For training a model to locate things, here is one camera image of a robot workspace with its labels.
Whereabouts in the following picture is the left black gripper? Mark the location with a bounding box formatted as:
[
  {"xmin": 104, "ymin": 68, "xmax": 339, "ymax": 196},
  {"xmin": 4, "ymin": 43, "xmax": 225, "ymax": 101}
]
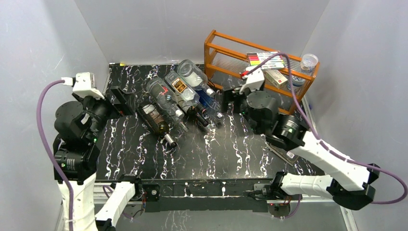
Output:
[{"xmin": 74, "ymin": 86, "xmax": 135, "ymax": 142}]

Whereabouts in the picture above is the blue glass bottle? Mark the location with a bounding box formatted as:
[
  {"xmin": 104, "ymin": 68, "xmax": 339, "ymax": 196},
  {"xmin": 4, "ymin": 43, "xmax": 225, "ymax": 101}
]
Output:
[{"xmin": 197, "ymin": 90, "xmax": 223, "ymax": 119}]

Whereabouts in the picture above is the dark olive wine bottle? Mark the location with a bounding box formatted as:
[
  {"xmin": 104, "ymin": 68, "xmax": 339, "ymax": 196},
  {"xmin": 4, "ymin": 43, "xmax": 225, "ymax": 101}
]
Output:
[{"xmin": 182, "ymin": 101, "xmax": 209, "ymax": 127}]

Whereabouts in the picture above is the round clear glass bottle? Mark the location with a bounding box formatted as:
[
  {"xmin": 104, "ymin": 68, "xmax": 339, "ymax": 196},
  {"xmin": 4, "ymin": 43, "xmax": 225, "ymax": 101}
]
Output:
[{"xmin": 146, "ymin": 77, "xmax": 185, "ymax": 120}]

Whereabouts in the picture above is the square clear liquor bottle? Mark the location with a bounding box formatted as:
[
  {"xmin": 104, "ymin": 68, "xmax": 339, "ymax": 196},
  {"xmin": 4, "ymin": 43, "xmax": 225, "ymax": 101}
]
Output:
[{"xmin": 165, "ymin": 71, "xmax": 200, "ymax": 106}]

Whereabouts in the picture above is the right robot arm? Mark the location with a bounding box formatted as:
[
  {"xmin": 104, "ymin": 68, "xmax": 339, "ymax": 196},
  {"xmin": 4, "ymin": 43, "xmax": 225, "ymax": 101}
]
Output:
[{"xmin": 221, "ymin": 89, "xmax": 379, "ymax": 210}]

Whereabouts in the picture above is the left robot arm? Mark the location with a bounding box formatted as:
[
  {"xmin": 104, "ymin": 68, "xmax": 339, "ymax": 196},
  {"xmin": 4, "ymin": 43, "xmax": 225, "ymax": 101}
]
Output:
[{"xmin": 53, "ymin": 87, "xmax": 144, "ymax": 231}]

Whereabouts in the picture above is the large clear glass bottle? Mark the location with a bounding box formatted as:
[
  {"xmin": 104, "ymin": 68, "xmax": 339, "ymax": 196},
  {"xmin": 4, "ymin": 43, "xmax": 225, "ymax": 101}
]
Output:
[{"xmin": 177, "ymin": 59, "xmax": 215, "ymax": 98}]

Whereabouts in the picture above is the orange wooden shelf rack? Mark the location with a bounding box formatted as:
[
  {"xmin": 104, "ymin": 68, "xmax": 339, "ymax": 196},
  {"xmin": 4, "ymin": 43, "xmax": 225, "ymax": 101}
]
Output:
[{"xmin": 204, "ymin": 30, "xmax": 320, "ymax": 114}]

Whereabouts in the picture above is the coloured marker pen set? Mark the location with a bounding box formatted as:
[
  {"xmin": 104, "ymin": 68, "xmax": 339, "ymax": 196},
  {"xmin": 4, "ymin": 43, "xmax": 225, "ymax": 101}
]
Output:
[{"xmin": 247, "ymin": 51, "xmax": 285, "ymax": 70}]

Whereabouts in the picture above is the small white carton box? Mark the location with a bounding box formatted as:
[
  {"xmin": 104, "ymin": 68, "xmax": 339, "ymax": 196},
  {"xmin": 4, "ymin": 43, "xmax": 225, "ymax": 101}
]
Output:
[{"xmin": 263, "ymin": 70, "xmax": 288, "ymax": 89}]

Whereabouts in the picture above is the brown book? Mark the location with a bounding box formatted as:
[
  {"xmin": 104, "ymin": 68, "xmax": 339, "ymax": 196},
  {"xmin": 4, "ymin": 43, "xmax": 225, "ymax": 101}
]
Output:
[{"xmin": 266, "ymin": 142, "xmax": 299, "ymax": 166}]

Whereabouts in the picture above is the clear plastic jar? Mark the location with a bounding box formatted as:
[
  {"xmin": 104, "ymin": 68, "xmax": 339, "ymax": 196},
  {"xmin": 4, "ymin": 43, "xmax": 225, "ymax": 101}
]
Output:
[{"xmin": 300, "ymin": 53, "xmax": 319, "ymax": 74}]

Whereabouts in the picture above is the black wire wine rack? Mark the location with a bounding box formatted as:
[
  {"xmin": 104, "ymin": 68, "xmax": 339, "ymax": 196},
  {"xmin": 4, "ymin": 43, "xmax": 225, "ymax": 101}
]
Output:
[{"xmin": 137, "ymin": 78, "xmax": 211, "ymax": 128}]

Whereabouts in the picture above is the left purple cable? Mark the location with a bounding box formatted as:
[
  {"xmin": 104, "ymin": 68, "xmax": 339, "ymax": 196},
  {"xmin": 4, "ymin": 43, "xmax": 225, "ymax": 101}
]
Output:
[{"xmin": 36, "ymin": 79, "xmax": 75, "ymax": 231}]

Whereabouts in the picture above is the purple cable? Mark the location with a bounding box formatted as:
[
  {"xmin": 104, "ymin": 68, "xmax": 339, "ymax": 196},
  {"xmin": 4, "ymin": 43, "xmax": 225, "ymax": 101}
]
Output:
[
  {"xmin": 247, "ymin": 52, "xmax": 408, "ymax": 205},
  {"xmin": 36, "ymin": 79, "xmax": 75, "ymax": 231}
]

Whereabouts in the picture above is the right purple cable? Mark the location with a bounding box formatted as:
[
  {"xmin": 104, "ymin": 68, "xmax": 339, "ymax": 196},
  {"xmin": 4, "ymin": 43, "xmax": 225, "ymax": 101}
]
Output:
[{"xmin": 247, "ymin": 52, "xmax": 408, "ymax": 205}]

